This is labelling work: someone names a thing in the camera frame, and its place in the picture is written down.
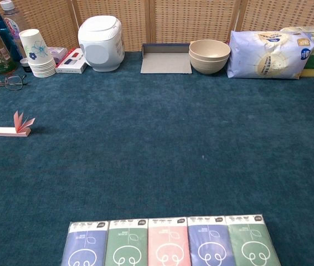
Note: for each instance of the red white blue carton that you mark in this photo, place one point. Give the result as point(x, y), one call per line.
point(71, 65)

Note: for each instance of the white mini rice cooker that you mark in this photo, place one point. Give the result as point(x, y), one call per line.
point(101, 41)

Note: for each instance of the clear water bottle pink label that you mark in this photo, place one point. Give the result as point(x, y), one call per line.
point(12, 25)

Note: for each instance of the green tissue packet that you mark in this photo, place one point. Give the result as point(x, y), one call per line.
point(126, 245)
point(252, 242)

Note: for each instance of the grey cardboard box tray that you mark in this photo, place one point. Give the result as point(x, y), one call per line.
point(165, 63)

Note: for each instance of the teal carpet table cover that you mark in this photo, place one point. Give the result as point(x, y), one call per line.
point(156, 138)

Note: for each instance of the pink sticky note sheets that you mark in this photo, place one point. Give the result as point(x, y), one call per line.
point(18, 122)

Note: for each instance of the black frame eyeglasses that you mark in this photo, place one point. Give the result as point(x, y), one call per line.
point(14, 83)

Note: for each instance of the blue white tissue bag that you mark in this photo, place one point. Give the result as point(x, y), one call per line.
point(267, 55)

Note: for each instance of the stacked floral paper cups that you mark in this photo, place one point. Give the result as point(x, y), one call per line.
point(35, 50)

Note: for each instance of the pink tissue packet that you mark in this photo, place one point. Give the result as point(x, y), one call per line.
point(169, 243)

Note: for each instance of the blue tissue packet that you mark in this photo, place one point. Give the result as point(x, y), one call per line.
point(84, 246)
point(210, 243)

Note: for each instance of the small purple container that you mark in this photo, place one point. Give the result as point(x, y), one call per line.
point(58, 52)

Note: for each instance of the woven wooden folding screen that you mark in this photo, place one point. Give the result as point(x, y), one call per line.
point(195, 19)

